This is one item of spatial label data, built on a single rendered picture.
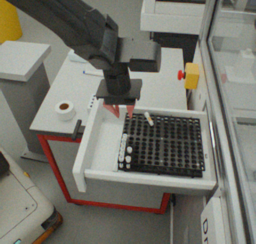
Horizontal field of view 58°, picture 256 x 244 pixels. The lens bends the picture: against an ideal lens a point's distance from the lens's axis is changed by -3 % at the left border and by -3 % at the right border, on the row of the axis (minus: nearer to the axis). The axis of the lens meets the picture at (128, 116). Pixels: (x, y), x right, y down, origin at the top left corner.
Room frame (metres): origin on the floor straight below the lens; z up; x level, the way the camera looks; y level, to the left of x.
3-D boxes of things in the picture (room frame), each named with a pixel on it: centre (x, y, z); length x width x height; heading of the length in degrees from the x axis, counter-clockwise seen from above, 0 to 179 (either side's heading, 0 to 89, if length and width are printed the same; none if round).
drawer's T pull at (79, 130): (0.43, 0.13, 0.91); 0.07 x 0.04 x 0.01; 173
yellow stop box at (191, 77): (0.72, -0.23, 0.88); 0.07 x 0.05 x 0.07; 173
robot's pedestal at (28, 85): (1.05, 0.59, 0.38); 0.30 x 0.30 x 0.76; 78
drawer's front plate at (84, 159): (0.43, 0.11, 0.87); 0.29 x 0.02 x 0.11; 173
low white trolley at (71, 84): (0.84, 0.04, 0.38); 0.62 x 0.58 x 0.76; 173
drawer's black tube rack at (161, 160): (0.41, -0.09, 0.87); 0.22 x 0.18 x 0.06; 83
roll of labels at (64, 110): (0.64, 0.24, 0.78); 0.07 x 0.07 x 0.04
